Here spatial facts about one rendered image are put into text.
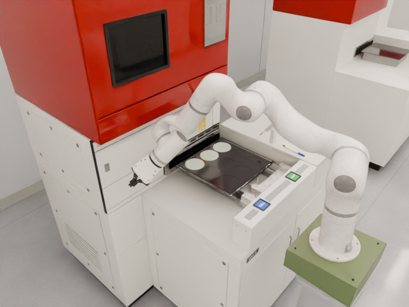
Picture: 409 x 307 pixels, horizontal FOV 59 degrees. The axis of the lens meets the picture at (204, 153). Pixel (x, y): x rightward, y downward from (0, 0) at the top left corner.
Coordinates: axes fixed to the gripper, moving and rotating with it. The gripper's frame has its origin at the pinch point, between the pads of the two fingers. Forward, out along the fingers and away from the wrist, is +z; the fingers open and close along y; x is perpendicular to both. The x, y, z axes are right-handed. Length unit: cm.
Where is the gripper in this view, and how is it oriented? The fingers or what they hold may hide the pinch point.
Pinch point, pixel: (133, 182)
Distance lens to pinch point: 165.0
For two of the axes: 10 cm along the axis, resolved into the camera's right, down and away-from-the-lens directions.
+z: -7.1, 6.4, 3.0
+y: 6.6, 7.5, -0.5
